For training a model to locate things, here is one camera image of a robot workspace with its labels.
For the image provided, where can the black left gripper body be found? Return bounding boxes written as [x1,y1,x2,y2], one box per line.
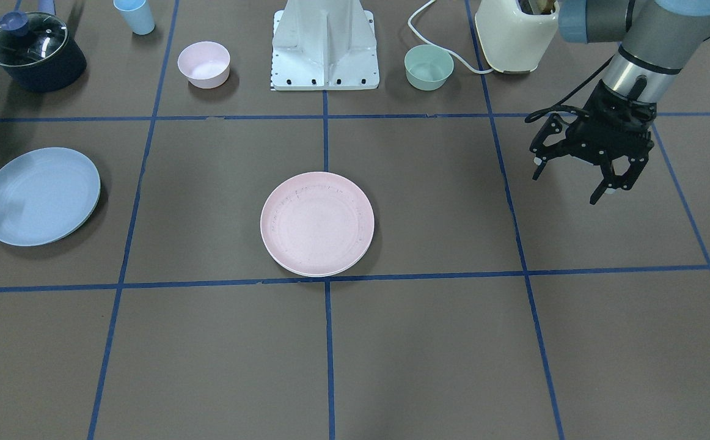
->
[529,79,657,166]

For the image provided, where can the blue plate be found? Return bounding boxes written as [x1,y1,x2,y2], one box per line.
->
[0,147,101,247]

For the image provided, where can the pink plate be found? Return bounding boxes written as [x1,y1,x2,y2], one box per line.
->
[260,172,376,277]

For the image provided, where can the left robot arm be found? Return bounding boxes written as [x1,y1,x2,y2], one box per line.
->
[525,1,710,204]

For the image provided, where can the cream toaster with bread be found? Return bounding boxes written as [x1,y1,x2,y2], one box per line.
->
[474,1,561,75]

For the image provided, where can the dark blue lidded pot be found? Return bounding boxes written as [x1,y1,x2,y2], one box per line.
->
[0,1,87,93]

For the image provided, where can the green bowl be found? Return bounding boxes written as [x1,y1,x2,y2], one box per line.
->
[403,45,455,91]

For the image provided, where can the brown paper table cover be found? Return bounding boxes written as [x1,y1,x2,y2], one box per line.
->
[0,1,710,439]

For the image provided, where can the light blue cup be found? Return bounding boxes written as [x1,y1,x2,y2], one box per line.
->
[113,0,156,35]

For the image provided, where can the pink bowl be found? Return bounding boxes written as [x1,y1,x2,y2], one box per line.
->
[177,41,232,89]

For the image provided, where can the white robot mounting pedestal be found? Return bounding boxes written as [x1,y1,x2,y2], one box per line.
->
[269,1,380,91]

